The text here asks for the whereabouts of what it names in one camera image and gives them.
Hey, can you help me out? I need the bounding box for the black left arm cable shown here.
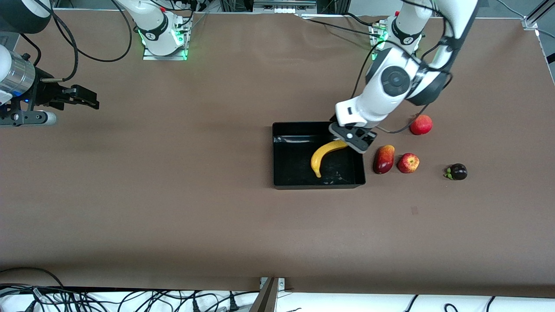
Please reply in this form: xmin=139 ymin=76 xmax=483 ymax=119
xmin=350 ymin=0 xmax=456 ymax=134

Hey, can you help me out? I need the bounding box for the red yellow apple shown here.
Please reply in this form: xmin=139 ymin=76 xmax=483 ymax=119
xmin=397 ymin=153 xmax=420 ymax=174

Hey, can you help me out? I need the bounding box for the dark purple mangosteen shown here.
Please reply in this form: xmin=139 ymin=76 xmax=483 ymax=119
xmin=444 ymin=163 xmax=468 ymax=181

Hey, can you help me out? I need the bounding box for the black cable bundle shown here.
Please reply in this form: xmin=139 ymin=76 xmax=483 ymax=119
xmin=0 ymin=284 xmax=104 ymax=312

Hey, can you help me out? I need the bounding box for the thin black table cable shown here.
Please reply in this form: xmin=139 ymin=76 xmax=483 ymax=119
xmin=299 ymin=12 xmax=384 ymax=37

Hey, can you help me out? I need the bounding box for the right arm wrist camera bar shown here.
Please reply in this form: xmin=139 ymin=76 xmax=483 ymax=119
xmin=0 ymin=102 xmax=58 ymax=127

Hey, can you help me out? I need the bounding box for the aluminium frame corner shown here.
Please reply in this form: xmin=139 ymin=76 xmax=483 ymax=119
xmin=522 ymin=0 xmax=555 ymax=32

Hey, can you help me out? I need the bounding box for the yellow banana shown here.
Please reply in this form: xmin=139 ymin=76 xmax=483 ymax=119
xmin=310 ymin=140 xmax=349 ymax=178

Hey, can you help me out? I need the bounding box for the red yellow mango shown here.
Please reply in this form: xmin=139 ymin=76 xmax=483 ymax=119
xmin=373 ymin=145 xmax=395 ymax=175

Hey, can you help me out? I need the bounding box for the black looped cable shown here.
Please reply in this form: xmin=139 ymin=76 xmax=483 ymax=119
xmin=0 ymin=266 xmax=65 ymax=290

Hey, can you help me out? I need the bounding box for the small metal bracket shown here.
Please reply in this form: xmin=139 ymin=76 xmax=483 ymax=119
xmin=259 ymin=277 xmax=286 ymax=290

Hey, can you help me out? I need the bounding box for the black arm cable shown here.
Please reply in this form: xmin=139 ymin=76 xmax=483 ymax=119
xmin=20 ymin=0 xmax=133 ymax=84
xmin=350 ymin=0 xmax=456 ymax=134

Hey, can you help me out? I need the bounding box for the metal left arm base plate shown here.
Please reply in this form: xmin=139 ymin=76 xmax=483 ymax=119
xmin=372 ymin=26 xmax=418 ymax=65

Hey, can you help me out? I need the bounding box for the black base connector cable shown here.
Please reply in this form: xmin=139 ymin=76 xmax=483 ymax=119
xmin=171 ymin=0 xmax=209 ymax=48

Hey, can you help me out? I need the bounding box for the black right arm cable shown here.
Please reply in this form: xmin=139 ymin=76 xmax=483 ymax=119
xmin=20 ymin=0 xmax=133 ymax=84

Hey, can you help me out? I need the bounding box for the black rectangular plastic tray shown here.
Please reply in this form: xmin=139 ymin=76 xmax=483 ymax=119
xmin=272 ymin=121 xmax=366 ymax=190

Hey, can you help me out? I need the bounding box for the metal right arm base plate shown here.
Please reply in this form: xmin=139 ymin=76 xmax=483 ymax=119
xmin=143 ymin=45 xmax=188 ymax=61

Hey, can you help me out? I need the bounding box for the grey device with ports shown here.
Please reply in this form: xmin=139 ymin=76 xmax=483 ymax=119
xmin=253 ymin=0 xmax=318 ymax=14

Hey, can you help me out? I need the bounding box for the red pomegranate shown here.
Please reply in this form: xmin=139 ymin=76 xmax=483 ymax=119
xmin=410 ymin=114 xmax=433 ymax=136

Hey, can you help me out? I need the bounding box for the aluminium profile bar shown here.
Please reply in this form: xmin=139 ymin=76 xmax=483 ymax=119
xmin=249 ymin=277 xmax=280 ymax=312

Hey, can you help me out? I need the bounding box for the brown table cover sheet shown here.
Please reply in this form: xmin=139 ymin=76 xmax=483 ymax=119
xmin=0 ymin=8 xmax=555 ymax=292

